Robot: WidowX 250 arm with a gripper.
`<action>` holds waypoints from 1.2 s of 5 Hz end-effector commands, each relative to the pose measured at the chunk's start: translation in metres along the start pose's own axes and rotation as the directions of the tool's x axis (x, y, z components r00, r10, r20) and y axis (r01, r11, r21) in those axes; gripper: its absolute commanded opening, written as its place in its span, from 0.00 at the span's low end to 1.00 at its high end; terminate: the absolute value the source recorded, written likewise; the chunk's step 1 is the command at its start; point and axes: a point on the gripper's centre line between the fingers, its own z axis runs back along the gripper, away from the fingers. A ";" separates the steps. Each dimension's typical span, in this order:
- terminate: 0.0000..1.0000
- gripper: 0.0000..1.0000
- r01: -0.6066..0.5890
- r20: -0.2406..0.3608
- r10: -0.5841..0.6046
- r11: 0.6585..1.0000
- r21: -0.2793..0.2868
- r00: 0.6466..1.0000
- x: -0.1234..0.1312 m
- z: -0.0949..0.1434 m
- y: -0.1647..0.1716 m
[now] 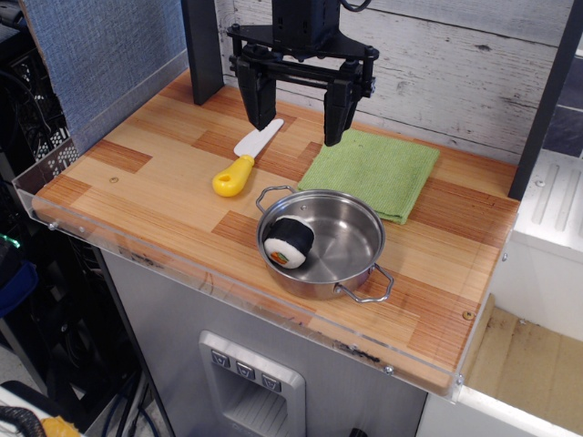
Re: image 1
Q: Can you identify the clear acrylic table guard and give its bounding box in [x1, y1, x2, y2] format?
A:
[11, 49, 514, 405]

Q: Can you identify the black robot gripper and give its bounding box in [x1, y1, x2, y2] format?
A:
[227, 1, 379, 147]

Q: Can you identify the plush sushi roll toy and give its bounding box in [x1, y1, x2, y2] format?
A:
[263, 215, 315, 269]

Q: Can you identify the yellow handled toy knife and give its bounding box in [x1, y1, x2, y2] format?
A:
[212, 118, 284, 198]

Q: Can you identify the black storage crate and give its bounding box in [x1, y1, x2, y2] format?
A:
[1, 8, 78, 182]

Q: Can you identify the white toy sink unit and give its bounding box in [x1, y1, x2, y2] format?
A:
[418, 150, 582, 436]

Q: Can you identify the dark grey post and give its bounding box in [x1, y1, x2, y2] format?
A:
[507, 0, 582, 200]
[181, 0, 224, 106]

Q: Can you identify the green folded cloth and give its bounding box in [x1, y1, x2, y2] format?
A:
[298, 129, 440, 225]

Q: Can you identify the grey toy fridge cabinet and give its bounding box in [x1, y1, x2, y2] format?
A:
[104, 253, 426, 436]

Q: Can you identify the stainless steel pot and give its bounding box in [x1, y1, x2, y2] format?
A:
[256, 186, 394, 304]

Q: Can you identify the silver dispenser panel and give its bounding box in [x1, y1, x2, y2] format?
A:
[199, 330, 307, 436]

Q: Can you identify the dark grey left post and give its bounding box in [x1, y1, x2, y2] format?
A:
[181, 0, 224, 106]

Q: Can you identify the blue fabric panel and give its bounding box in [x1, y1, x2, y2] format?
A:
[20, 0, 188, 153]

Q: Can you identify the dark grey right post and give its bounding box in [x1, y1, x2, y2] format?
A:
[507, 0, 582, 200]

